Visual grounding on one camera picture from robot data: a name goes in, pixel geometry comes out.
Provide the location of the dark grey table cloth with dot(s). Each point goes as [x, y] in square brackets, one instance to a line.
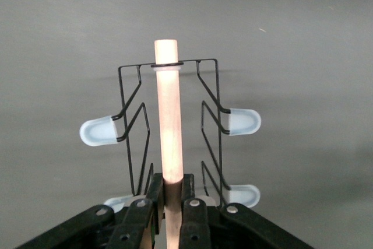
[291, 56]

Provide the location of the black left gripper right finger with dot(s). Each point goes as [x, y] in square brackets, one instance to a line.
[195, 220]

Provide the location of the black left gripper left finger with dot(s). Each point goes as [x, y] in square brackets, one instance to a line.
[145, 220]

